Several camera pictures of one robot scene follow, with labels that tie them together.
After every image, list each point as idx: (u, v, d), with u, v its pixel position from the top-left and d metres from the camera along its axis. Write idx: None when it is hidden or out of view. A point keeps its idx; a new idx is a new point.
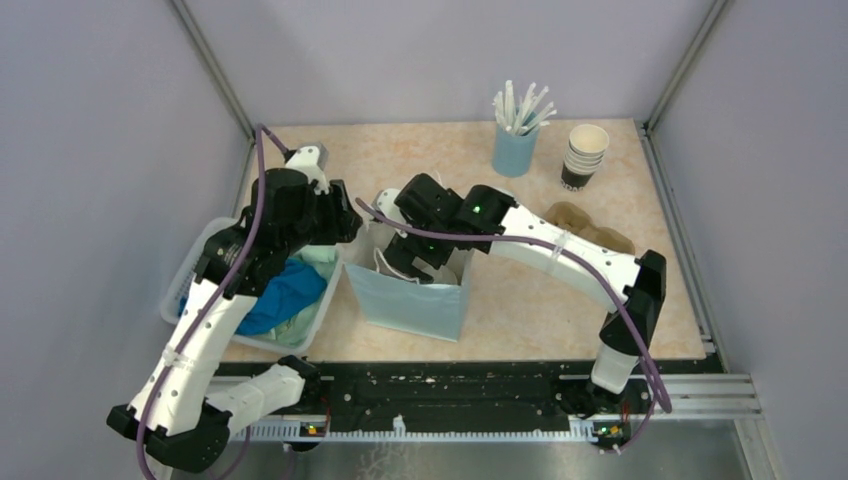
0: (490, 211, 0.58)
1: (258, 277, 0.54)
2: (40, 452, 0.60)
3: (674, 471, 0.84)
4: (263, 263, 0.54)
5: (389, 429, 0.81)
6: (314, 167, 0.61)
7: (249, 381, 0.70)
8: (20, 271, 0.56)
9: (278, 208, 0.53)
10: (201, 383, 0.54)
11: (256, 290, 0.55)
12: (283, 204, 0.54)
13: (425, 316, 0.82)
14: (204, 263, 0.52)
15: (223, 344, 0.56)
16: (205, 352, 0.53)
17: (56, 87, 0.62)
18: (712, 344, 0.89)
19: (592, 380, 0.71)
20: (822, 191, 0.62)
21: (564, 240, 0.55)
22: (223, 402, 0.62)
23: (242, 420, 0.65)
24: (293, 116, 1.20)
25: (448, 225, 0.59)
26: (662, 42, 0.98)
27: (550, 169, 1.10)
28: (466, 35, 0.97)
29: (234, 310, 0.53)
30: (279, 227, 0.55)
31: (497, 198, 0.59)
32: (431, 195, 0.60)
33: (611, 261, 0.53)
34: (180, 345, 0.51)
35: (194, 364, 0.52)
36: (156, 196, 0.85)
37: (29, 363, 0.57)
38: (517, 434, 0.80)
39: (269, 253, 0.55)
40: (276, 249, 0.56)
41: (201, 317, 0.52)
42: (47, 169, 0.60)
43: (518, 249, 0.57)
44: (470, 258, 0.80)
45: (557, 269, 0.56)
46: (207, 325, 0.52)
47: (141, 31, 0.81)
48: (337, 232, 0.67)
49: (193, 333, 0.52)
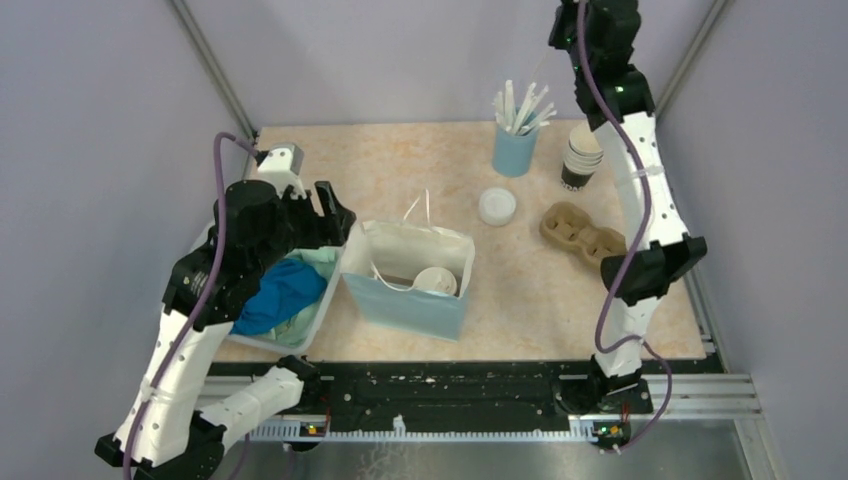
0: (625, 100, 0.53)
1: (228, 303, 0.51)
2: (38, 452, 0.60)
3: (674, 472, 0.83)
4: (233, 290, 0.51)
5: (390, 429, 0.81)
6: (290, 171, 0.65)
7: (245, 390, 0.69)
8: (22, 271, 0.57)
9: (243, 229, 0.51)
10: (185, 411, 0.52)
11: (229, 317, 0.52)
12: (249, 224, 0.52)
13: (424, 317, 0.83)
14: (172, 292, 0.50)
15: (203, 369, 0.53)
16: (183, 384, 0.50)
17: (53, 91, 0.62)
18: (712, 344, 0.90)
19: (596, 356, 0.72)
20: (821, 191, 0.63)
21: (655, 171, 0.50)
22: (217, 415, 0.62)
23: (239, 430, 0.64)
24: (292, 115, 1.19)
25: (598, 68, 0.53)
26: (663, 42, 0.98)
27: (549, 169, 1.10)
28: (467, 35, 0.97)
29: (207, 339, 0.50)
30: (249, 248, 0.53)
31: (640, 92, 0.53)
32: (618, 39, 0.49)
33: (666, 217, 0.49)
34: (156, 379, 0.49)
35: (170, 397, 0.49)
36: (155, 196, 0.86)
37: (30, 361, 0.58)
38: (517, 434, 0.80)
39: (238, 278, 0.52)
40: (248, 270, 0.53)
41: (173, 351, 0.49)
42: (42, 171, 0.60)
43: (616, 149, 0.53)
44: (467, 260, 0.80)
45: (624, 187, 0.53)
46: (181, 357, 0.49)
47: (142, 32, 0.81)
48: (319, 237, 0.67)
49: (167, 366, 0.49)
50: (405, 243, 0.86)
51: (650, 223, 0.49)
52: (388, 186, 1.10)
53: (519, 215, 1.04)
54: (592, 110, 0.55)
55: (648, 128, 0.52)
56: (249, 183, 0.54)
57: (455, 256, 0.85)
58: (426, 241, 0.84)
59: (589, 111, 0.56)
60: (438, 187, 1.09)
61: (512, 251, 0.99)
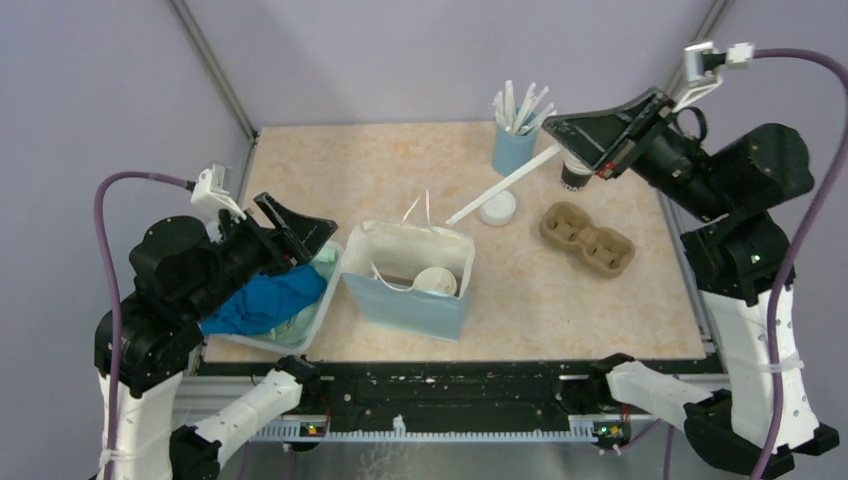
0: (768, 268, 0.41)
1: (161, 364, 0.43)
2: (36, 451, 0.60)
3: (674, 472, 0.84)
4: (163, 352, 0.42)
5: (390, 429, 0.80)
6: (214, 194, 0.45)
7: (241, 400, 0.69)
8: (23, 269, 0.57)
9: (167, 283, 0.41)
10: (160, 456, 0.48)
11: (172, 372, 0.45)
12: (175, 275, 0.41)
13: (424, 317, 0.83)
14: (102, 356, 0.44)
15: (169, 412, 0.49)
16: (144, 437, 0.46)
17: (51, 91, 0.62)
18: (712, 345, 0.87)
19: (606, 375, 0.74)
20: None
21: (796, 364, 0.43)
22: (212, 430, 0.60)
23: (237, 441, 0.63)
24: (292, 115, 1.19)
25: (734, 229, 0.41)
26: (663, 42, 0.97)
27: (549, 169, 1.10)
28: (467, 34, 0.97)
29: (152, 397, 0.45)
30: (179, 300, 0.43)
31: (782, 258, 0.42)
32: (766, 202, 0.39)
33: (799, 414, 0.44)
34: (110, 441, 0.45)
35: (133, 455, 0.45)
36: (153, 197, 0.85)
37: (29, 359, 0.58)
38: (516, 434, 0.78)
39: (168, 336, 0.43)
40: (183, 322, 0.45)
41: (116, 416, 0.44)
42: (42, 172, 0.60)
43: (740, 327, 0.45)
44: (468, 260, 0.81)
45: (742, 369, 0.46)
46: (128, 419, 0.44)
47: (141, 32, 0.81)
48: (282, 260, 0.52)
49: (118, 428, 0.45)
50: (405, 243, 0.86)
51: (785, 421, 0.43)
52: (388, 186, 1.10)
53: (519, 215, 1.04)
54: (719, 275, 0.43)
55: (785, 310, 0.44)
56: (172, 220, 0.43)
57: (454, 256, 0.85)
58: (426, 241, 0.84)
59: (704, 274, 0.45)
60: (438, 187, 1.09)
61: (512, 251, 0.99)
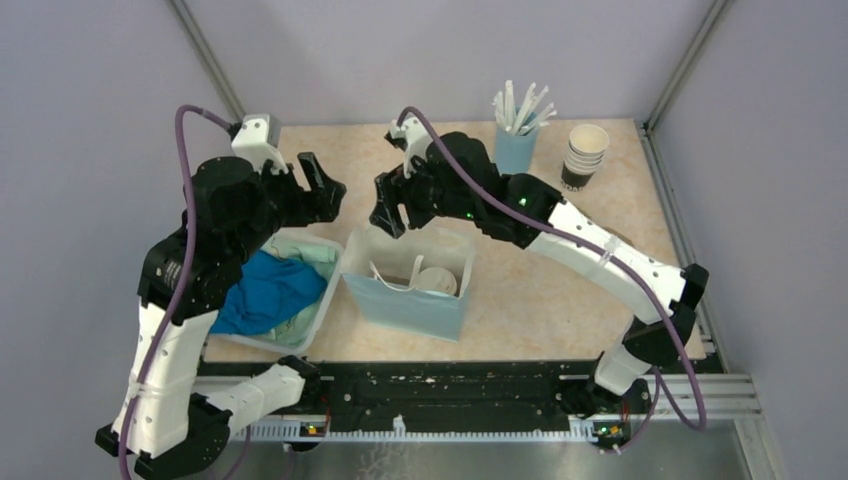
0: (536, 204, 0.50)
1: (205, 293, 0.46)
2: (35, 452, 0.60)
3: (674, 472, 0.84)
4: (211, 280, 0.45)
5: (390, 429, 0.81)
6: (268, 143, 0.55)
7: (249, 381, 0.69)
8: (22, 269, 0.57)
9: (219, 212, 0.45)
10: (180, 400, 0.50)
11: (212, 306, 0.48)
12: (225, 207, 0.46)
13: (425, 316, 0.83)
14: (146, 284, 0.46)
15: (195, 359, 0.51)
16: (173, 376, 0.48)
17: (50, 91, 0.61)
18: (712, 345, 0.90)
19: (596, 381, 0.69)
20: (823, 191, 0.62)
21: (614, 245, 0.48)
22: (221, 401, 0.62)
23: (242, 420, 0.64)
24: (293, 115, 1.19)
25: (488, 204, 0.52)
26: (663, 42, 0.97)
27: (549, 169, 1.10)
28: (466, 33, 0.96)
29: (189, 334, 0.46)
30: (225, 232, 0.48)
31: (542, 190, 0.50)
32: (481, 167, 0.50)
33: (659, 271, 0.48)
34: (142, 375, 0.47)
35: (160, 392, 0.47)
36: (152, 196, 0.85)
37: (27, 361, 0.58)
38: (516, 434, 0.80)
39: (215, 264, 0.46)
40: (227, 255, 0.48)
41: (155, 347, 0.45)
42: (40, 171, 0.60)
43: (560, 250, 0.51)
44: (470, 260, 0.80)
45: (598, 274, 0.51)
46: (164, 353, 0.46)
47: (141, 32, 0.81)
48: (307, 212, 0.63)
49: (152, 361, 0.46)
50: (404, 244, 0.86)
51: (656, 288, 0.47)
52: None
53: None
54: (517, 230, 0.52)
55: (574, 215, 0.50)
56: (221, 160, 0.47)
57: (454, 256, 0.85)
58: (425, 241, 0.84)
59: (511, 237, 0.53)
60: None
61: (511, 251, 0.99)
